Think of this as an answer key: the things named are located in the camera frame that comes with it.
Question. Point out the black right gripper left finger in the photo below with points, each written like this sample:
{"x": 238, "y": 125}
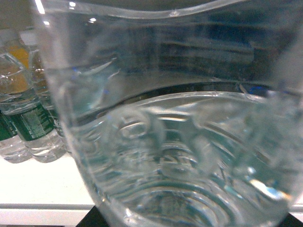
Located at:
{"x": 93, "y": 219}

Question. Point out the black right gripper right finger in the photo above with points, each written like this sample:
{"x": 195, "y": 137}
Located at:
{"x": 292, "y": 221}

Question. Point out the clear water bottle green label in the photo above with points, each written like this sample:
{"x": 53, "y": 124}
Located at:
{"x": 180, "y": 113}

